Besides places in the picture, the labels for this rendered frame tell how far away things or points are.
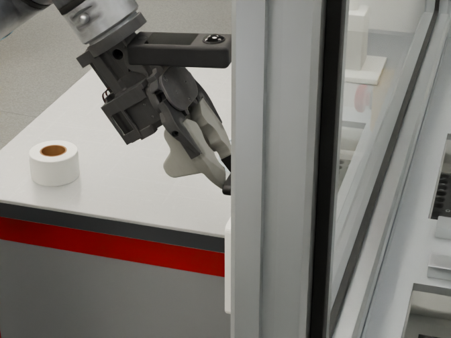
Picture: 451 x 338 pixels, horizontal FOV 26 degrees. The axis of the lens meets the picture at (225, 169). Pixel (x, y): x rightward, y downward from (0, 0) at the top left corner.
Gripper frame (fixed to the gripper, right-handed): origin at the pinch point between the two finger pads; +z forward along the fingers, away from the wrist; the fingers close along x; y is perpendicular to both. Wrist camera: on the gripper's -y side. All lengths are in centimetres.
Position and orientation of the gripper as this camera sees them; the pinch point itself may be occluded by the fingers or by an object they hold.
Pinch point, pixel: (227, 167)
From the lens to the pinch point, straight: 111.3
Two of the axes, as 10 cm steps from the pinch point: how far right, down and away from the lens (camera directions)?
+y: -7.9, 3.9, 4.8
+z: 5.5, 8.0, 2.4
